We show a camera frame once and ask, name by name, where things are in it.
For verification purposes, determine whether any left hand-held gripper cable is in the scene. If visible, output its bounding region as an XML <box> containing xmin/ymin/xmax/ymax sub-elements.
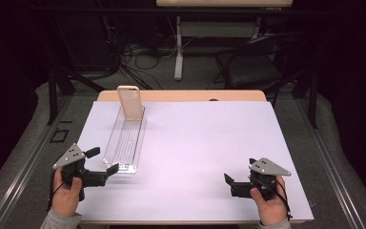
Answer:
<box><xmin>47</xmin><ymin>170</ymin><xmax>66</xmax><ymax>213</ymax></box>

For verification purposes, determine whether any aluminium floor rail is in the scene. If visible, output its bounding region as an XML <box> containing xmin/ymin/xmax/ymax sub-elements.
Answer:
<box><xmin>294</xmin><ymin>98</ymin><xmax>366</xmax><ymax>229</ymax></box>
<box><xmin>0</xmin><ymin>94</ymin><xmax>72</xmax><ymax>229</ymax></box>

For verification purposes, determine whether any black metal stand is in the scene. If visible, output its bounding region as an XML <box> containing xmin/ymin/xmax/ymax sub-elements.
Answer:
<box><xmin>292</xmin><ymin>66</ymin><xmax>319</xmax><ymax>130</ymax></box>
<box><xmin>46</xmin><ymin>31</ymin><xmax>106</xmax><ymax>126</ymax></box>

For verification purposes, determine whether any light wooden table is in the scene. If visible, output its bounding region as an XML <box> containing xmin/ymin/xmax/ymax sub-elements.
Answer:
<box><xmin>75</xmin><ymin>89</ymin><xmax>315</xmax><ymax>226</ymax></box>

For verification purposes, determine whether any person's right hand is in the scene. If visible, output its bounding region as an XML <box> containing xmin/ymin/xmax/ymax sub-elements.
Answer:
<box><xmin>250</xmin><ymin>175</ymin><xmax>290</xmax><ymax>227</ymax></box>

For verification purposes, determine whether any beige phone case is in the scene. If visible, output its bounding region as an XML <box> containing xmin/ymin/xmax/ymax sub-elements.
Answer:
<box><xmin>116</xmin><ymin>85</ymin><xmax>145</xmax><ymax>122</ymax></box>

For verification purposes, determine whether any white board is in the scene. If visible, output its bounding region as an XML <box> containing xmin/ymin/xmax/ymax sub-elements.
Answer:
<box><xmin>74</xmin><ymin>100</ymin><xmax>315</xmax><ymax>222</ymax></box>

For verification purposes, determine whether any person's left hand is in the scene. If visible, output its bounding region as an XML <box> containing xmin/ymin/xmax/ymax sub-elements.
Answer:
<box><xmin>51</xmin><ymin>167</ymin><xmax>84</xmax><ymax>218</ymax></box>

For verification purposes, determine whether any right hand-held gripper cable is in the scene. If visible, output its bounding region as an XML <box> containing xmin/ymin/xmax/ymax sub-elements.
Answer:
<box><xmin>256</xmin><ymin>176</ymin><xmax>294</xmax><ymax>222</ymax></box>

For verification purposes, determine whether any clear plastic bin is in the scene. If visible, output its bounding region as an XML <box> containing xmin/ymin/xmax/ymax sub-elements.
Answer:
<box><xmin>102</xmin><ymin>105</ymin><xmax>148</xmax><ymax>175</ymax></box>

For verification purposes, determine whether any bundle of black cables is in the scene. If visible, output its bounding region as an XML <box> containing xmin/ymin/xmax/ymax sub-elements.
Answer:
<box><xmin>101</xmin><ymin>15</ymin><xmax>198</xmax><ymax>91</ymax></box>

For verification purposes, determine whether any hand-held gripper cable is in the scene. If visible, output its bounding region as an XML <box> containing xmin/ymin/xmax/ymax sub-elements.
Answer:
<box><xmin>256</xmin><ymin>176</ymin><xmax>294</xmax><ymax>222</ymax></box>
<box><xmin>47</xmin><ymin>170</ymin><xmax>66</xmax><ymax>213</ymax></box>

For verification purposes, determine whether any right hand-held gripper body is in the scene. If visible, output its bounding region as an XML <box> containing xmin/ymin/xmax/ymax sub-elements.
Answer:
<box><xmin>230</xmin><ymin>156</ymin><xmax>293</xmax><ymax>202</ymax></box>

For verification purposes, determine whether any black folding chair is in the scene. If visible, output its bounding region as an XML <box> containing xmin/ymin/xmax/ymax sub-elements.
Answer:
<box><xmin>214</xmin><ymin>31</ymin><xmax>309</xmax><ymax>108</ymax></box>

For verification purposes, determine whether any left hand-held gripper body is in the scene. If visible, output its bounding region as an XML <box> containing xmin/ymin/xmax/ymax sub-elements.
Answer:
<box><xmin>51</xmin><ymin>143</ymin><xmax>109</xmax><ymax>202</ymax></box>

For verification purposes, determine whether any white desk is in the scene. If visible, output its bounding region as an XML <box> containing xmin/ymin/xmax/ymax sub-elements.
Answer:
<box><xmin>155</xmin><ymin>0</ymin><xmax>295</xmax><ymax>81</ymax></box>

